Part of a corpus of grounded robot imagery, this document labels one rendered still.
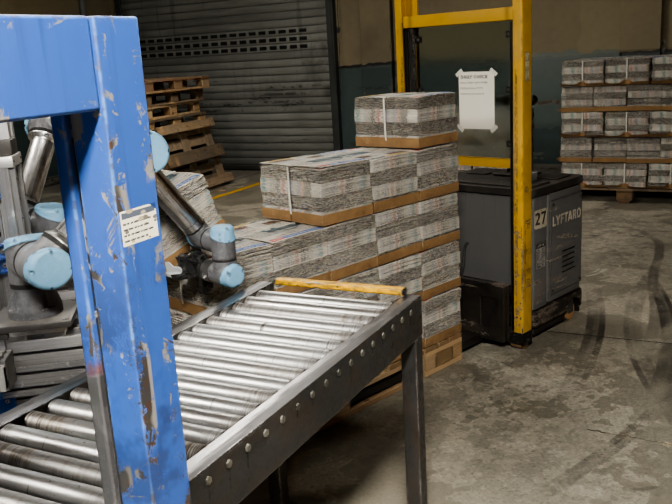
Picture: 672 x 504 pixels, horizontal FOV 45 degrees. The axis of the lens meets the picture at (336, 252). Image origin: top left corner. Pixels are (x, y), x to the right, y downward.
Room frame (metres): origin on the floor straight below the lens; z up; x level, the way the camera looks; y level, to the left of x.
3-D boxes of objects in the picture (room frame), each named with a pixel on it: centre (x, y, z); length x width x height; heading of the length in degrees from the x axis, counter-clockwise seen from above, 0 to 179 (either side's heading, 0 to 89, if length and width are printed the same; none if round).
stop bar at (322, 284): (2.36, 0.00, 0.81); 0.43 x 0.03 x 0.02; 63
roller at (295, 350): (1.95, 0.23, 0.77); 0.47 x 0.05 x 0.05; 63
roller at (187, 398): (1.66, 0.37, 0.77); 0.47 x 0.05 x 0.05; 63
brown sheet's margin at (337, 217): (3.34, 0.07, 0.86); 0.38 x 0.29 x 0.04; 43
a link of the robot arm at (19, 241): (2.23, 0.87, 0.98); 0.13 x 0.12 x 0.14; 37
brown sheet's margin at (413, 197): (3.55, -0.14, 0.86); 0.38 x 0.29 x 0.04; 44
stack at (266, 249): (3.25, 0.16, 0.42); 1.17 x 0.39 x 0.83; 135
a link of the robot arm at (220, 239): (2.48, 0.36, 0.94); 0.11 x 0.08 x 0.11; 37
